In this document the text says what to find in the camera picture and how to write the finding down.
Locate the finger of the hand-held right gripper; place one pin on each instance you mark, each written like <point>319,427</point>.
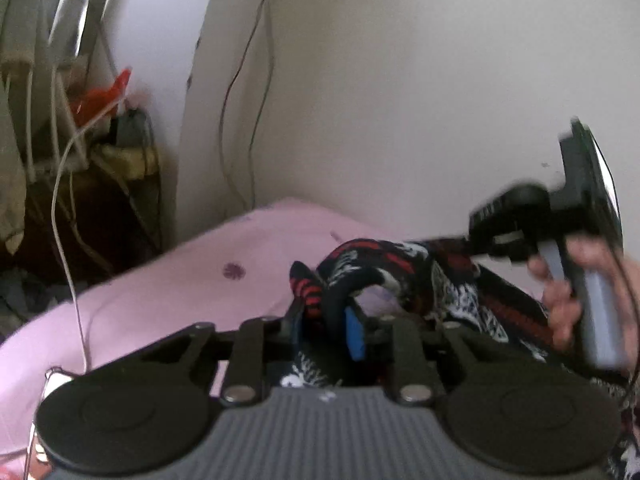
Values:
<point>457,247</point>

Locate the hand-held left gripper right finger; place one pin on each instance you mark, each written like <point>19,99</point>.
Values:
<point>355,336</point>

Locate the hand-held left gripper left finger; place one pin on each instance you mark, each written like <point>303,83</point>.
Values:
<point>250,355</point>

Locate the black red patterned sweater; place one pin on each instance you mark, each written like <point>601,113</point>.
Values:
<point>450,285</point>

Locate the person's right hand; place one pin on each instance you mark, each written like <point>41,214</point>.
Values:
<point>562,310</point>

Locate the pink floral bed sheet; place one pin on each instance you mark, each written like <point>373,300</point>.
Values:
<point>175,285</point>

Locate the grey cloth heap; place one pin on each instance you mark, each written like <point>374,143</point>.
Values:
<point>30,295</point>

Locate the beige power strip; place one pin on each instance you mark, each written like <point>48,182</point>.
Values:
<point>125,160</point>

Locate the grey power adapter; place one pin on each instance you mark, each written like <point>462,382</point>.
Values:
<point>129,127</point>

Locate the red plastic bag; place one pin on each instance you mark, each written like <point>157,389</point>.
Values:
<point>102,92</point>

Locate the grey curtain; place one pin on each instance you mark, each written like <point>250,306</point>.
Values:
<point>20,60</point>

